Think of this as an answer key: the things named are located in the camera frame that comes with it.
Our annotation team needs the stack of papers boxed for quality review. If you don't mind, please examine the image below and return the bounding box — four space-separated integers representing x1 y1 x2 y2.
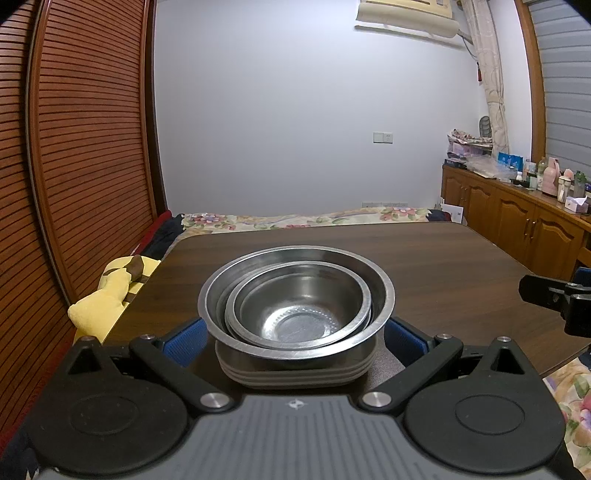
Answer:
446 129 493 163

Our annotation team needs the white cardboard box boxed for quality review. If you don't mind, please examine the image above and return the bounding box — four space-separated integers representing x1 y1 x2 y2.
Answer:
436 198 465 227

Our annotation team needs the clear plastic bag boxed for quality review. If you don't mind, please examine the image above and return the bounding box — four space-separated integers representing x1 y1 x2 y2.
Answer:
465 154 519 180

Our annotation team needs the patterned cream curtain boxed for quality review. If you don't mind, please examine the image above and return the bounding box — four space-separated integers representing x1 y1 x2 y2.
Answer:
463 0 509 156

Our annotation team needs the wooden cabinet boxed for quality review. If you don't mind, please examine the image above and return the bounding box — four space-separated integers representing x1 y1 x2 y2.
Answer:
441 164 591 274

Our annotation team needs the wall air conditioner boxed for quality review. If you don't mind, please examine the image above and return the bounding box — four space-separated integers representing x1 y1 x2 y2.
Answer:
355 0 461 43

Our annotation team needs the pink bottle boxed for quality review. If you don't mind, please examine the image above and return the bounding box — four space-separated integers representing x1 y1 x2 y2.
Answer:
542 157 562 195

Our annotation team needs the floral blanket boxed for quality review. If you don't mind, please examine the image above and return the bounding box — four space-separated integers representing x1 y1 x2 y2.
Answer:
179 205 445 230

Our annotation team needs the wooden louvered wardrobe door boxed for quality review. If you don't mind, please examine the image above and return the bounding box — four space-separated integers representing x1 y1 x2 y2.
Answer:
0 0 168 444

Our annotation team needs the large steel bowl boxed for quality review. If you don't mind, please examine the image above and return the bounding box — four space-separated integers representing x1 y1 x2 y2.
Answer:
198 246 397 371

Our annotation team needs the red pillow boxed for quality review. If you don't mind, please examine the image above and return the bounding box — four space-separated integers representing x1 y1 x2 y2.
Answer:
130 210 174 256

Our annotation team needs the wooden window frame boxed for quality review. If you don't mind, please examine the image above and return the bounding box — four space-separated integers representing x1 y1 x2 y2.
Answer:
514 0 549 163

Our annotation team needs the yellow plush toy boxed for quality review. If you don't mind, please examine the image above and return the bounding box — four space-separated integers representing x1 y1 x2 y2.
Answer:
68 253 163 346

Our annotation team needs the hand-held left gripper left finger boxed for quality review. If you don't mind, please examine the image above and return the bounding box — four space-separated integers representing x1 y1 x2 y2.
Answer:
68 318 237 412

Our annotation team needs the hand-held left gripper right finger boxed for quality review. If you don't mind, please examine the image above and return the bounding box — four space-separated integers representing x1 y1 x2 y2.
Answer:
361 318 533 412

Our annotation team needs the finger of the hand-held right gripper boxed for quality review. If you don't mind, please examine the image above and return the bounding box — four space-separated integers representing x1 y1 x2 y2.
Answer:
518 273 579 320

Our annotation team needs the small deep steel bowl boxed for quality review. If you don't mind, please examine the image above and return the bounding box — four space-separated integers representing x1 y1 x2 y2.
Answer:
225 261 373 349

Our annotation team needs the grey window blind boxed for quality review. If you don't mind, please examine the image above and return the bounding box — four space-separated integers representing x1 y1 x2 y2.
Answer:
527 0 591 186

